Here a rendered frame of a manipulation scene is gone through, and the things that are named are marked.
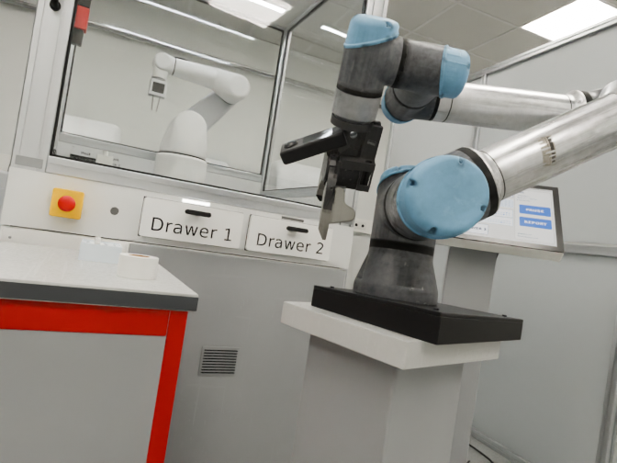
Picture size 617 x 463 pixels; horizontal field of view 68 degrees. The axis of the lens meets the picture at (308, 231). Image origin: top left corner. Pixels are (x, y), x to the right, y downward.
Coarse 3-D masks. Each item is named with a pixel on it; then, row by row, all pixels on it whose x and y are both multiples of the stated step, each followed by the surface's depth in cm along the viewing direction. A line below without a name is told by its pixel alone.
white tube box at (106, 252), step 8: (88, 240) 110; (80, 248) 98; (88, 248) 99; (96, 248) 100; (104, 248) 100; (112, 248) 101; (120, 248) 102; (80, 256) 99; (88, 256) 99; (96, 256) 100; (104, 256) 101; (112, 256) 101
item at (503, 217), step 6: (498, 210) 158; (504, 210) 158; (510, 210) 158; (492, 216) 157; (498, 216) 156; (504, 216) 156; (510, 216) 156; (486, 222) 155; (492, 222) 155; (498, 222) 154; (504, 222) 154; (510, 222) 154
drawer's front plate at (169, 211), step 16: (144, 208) 127; (160, 208) 129; (176, 208) 131; (192, 208) 133; (208, 208) 135; (144, 224) 127; (160, 224) 129; (192, 224) 133; (208, 224) 135; (224, 224) 137; (240, 224) 139; (176, 240) 131; (192, 240) 133; (208, 240) 136; (240, 240) 140
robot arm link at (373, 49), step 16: (368, 16) 68; (352, 32) 68; (368, 32) 66; (384, 32) 66; (352, 48) 68; (368, 48) 67; (384, 48) 68; (400, 48) 68; (352, 64) 69; (368, 64) 68; (384, 64) 68; (352, 80) 70; (368, 80) 70; (384, 80) 70; (368, 96) 71
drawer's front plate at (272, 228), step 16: (256, 224) 142; (272, 224) 144; (288, 224) 147; (304, 224) 149; (256, 240) 142; (272, 240) 144; (288, 240) 147; (304, 240) 149; (320, 240) 152; (304, 256) 150; (320, 256) 152
